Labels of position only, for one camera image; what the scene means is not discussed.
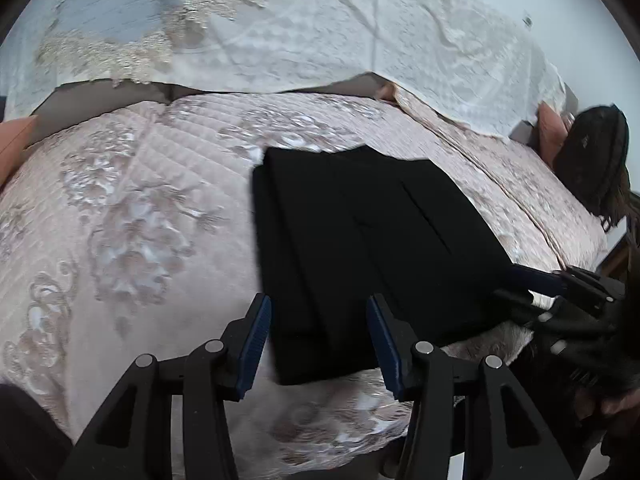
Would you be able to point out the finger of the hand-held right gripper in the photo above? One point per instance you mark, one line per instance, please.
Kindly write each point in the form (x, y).
(520, 302)
(537, 279)

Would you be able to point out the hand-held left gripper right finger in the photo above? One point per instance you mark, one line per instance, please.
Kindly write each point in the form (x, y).
(386, 350)

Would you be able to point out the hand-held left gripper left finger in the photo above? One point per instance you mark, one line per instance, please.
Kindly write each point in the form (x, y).
(255, 345)

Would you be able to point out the black pants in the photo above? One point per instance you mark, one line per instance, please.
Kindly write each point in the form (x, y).
(360, 260)

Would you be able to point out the person's right hand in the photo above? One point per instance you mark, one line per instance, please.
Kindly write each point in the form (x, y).
(622, 407)

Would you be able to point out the wooden furniture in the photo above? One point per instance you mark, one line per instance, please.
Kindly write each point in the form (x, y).
(617, 257)

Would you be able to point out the black bag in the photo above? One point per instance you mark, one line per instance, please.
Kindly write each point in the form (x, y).
(595, 160)

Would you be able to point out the pink pillow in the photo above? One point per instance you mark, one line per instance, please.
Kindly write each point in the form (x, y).
(15, 142)
(550, 130)

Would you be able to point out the pink quilted floral bedspread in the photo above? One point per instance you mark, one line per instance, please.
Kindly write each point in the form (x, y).
(125, 235)

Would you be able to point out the dark cloth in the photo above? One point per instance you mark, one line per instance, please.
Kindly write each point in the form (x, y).
(25, 435)

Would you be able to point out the grey headboard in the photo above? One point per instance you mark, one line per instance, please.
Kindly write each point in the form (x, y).
(75, 100)

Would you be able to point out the white lace cover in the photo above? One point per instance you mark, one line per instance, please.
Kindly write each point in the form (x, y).
(325, 25)

